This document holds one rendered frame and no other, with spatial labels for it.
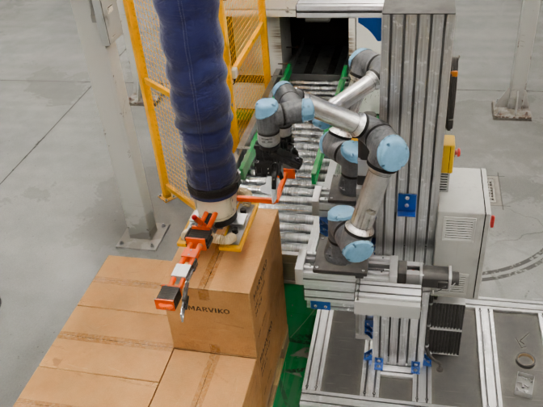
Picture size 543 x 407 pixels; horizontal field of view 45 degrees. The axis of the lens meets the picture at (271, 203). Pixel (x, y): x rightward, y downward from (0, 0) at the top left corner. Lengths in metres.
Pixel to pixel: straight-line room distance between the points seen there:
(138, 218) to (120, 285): 1.11
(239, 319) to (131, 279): 0.88
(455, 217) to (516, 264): 1.75
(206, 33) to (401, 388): 1.94
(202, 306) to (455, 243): 1.11
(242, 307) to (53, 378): 0.94
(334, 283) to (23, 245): 2.78
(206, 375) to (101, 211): 2.38
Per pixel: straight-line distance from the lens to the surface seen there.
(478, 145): 5.60
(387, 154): 2.31
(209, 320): 2.94
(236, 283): 2.82
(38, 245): 4.95
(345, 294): 2.84
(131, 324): 3.32
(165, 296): 2.43
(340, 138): 3.10
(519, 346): 3.65
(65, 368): 3.23
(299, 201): 3.95
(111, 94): 4.11
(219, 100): 2.53
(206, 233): 2.68
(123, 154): 4.31
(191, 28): 2.39
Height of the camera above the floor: 2.83
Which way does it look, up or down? 36 degrees down
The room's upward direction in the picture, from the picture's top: 5 degrees counter-clockwise
